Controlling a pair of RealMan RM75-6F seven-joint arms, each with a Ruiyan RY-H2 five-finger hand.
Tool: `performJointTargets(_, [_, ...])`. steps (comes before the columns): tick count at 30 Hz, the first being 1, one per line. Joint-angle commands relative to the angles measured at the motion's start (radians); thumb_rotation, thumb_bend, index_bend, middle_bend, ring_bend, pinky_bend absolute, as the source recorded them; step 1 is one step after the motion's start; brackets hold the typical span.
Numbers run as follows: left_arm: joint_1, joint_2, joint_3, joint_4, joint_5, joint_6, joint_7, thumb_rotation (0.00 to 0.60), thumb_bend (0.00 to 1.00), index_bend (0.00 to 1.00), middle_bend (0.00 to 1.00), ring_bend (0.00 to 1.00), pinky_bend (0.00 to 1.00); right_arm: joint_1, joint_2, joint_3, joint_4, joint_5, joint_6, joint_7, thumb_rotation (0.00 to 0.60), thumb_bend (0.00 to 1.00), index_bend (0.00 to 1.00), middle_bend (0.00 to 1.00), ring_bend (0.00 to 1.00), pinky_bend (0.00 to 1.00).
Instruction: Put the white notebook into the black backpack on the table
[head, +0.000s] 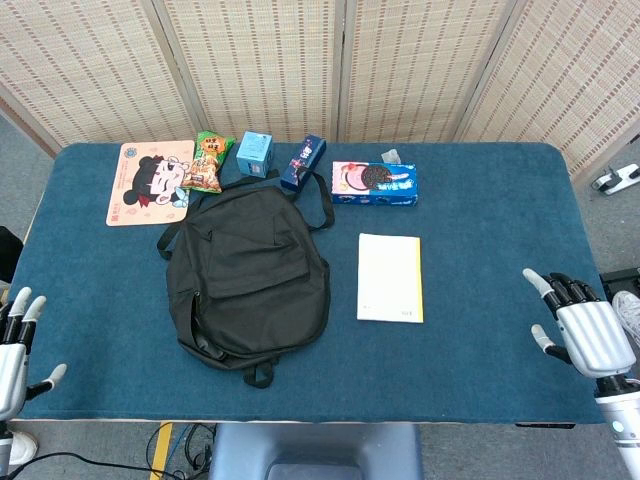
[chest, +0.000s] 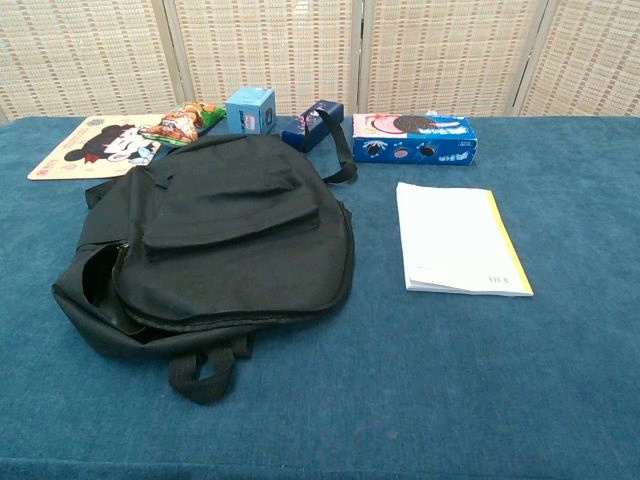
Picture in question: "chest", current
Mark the black fabric backpack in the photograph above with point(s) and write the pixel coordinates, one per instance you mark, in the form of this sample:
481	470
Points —
225	240

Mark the yellow and white book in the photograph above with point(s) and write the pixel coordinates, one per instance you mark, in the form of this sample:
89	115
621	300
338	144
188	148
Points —
450	235

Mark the dark blue long box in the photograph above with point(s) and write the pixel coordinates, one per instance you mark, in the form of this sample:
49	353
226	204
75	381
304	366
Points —
301	135

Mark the blue cookie box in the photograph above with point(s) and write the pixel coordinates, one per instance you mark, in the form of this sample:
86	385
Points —
415	145

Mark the light blue small box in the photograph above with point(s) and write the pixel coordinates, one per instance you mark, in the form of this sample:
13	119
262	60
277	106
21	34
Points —
247	112

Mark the crumpled clear plastic scrap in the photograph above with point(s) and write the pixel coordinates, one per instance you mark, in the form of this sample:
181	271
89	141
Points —
433	113

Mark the orange green snack bag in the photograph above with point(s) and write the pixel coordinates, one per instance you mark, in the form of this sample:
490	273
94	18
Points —
175	125

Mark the blue table cloth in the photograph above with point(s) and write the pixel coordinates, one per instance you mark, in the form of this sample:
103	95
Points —
450	375

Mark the bamboo folding screen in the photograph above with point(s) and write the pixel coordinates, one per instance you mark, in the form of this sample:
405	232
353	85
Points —
270	50

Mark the pink cartoon mouse pad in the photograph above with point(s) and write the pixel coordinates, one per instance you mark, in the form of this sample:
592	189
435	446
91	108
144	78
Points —
75	150

